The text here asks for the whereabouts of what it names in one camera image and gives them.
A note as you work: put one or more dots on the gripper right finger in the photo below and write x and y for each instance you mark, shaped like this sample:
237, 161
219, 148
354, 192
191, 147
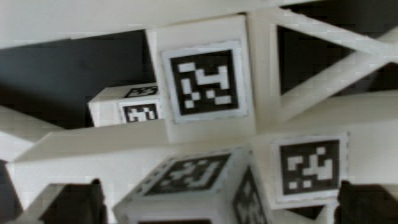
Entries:
367, 204

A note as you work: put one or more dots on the white chair back frame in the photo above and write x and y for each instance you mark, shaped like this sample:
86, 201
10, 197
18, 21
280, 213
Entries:
226, 108

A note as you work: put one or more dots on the tagged white cube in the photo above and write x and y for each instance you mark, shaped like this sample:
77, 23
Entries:
201, 190

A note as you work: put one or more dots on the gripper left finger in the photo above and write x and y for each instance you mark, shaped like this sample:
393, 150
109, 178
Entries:
70, 204

